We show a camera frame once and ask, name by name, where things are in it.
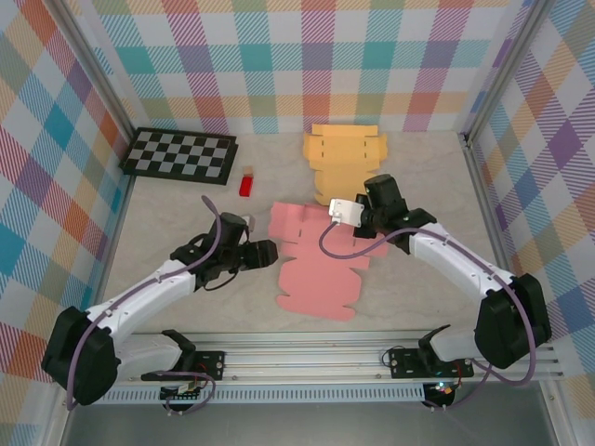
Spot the pink paper box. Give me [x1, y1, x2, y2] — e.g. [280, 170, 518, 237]
[268, 201, 391, 322]

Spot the yellow paper box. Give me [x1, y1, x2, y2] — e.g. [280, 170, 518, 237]
[302, 123, 390, 208]

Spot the black and grey checkerboard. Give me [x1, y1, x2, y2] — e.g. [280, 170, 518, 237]
[118, 126, 241, 187]

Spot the small green circuit board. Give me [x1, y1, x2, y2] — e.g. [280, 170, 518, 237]
[160, 383, 205, 401]

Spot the circuit board with lit LED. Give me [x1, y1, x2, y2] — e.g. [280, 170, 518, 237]
[427, 380, 456, 399]

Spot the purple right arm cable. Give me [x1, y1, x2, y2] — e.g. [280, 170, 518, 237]
[319, 221, 536, 413]

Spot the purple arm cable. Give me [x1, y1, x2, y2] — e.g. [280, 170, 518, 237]
[319, 221, 536, 413]
[64, 194, 222, 417]

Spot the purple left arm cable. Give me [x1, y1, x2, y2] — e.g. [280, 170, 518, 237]
[64, 194, 222, 417]

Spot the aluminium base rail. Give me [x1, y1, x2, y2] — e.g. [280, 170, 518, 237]
[109, 330, 566, 387]

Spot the aluminium frame side rail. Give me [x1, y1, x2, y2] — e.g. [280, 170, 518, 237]
[462, 134, 534, 343]

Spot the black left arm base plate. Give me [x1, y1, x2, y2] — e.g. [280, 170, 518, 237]
[140, 350, 228, 383]

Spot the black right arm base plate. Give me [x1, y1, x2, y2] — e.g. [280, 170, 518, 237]
[389, 348, 475, 380]

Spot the slotted grey cable duct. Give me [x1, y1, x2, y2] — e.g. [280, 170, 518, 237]
[104, 387, 427, 404]

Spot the aluminium frame post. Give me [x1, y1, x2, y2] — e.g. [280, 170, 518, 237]
[459, 0, 557, 145]
[50, 0, 140, 140]

